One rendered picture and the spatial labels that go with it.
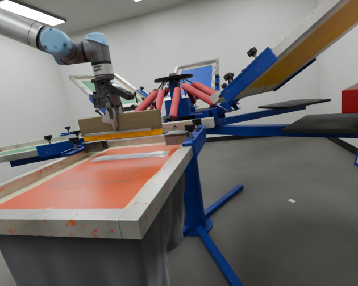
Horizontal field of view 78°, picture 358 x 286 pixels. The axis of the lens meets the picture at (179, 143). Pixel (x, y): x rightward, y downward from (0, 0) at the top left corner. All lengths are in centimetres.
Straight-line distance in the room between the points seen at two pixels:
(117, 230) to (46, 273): 39
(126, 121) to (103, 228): 54
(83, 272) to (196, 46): 484
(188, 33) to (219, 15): 69
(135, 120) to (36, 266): 54
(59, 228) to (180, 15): 511
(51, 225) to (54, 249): 20
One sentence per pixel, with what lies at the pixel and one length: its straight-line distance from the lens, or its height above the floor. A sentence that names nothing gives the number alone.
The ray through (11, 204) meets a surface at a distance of 78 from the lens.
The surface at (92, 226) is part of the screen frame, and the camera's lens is 45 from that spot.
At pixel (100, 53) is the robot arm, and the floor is 137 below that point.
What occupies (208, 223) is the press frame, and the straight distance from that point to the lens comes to 213.
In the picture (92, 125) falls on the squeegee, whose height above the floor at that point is 111.
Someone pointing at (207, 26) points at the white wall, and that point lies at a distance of 520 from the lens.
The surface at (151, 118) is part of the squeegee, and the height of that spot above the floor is 111.
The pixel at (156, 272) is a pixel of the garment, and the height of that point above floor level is 73.
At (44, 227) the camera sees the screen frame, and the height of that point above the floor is 97.
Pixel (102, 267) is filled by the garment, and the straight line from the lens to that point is 65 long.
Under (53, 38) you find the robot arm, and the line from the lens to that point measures 80.
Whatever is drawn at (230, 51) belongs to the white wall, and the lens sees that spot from 507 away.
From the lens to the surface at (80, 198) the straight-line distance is 65.
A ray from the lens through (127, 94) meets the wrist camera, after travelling 87.
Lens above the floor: 118
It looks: 12 degrees down
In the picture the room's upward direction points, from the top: 9 degrees counter-clockwise
